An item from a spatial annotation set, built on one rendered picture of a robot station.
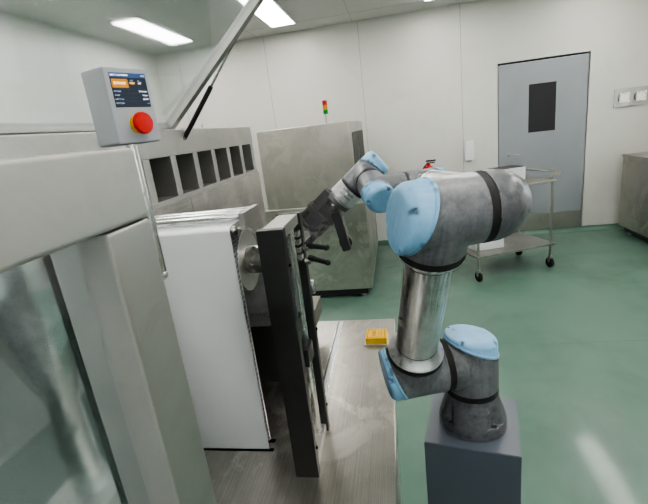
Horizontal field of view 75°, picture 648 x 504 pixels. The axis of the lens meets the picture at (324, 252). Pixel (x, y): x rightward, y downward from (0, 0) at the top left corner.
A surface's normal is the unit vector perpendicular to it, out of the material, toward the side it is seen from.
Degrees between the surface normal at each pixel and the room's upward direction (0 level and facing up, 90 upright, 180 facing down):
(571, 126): 90
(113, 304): 90
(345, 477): 0
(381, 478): 0
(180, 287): 90
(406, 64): 90
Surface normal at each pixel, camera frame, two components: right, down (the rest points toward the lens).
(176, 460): 0.98, -0.07
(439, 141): -0.15, 0.29
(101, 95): -0.49, 0.29
